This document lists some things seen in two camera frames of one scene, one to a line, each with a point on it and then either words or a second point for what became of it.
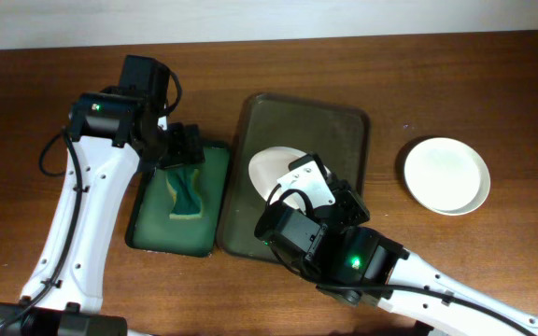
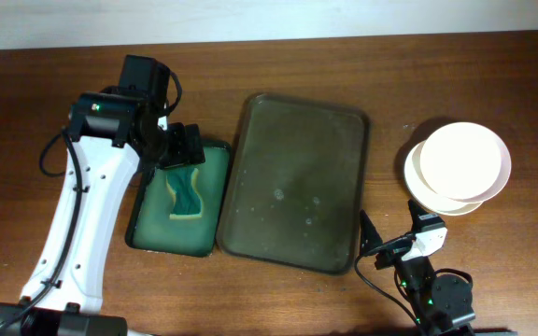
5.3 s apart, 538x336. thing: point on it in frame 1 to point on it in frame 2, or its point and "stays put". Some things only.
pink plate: (266, 166) to (465, 161)
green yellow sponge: (186, 183) stays put
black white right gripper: (343, 194) to (371, 236)
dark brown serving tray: (338, 134) stays put
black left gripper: (186, 152) stays put
